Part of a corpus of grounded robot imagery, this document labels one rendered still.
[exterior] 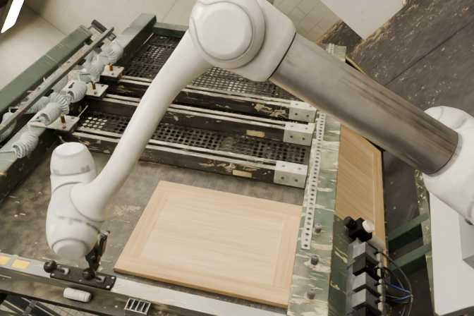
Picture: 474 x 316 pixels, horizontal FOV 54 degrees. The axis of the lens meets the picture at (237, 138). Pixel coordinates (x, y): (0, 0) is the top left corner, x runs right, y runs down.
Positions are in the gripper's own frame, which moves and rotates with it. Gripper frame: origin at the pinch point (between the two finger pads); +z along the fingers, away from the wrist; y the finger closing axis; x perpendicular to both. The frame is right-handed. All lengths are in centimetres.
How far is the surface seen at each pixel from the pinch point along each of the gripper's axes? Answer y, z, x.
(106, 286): -2.8, 10.7, 0.1
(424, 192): -118, 51, -118
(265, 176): -41, 13, -65
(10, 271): 29.6, 13.0, 1.0
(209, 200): -22, 14, -47
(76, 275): 7.8, 10.8, -1.2
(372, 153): -95, 59, -156
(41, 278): 18.9, 13.0, 0.9
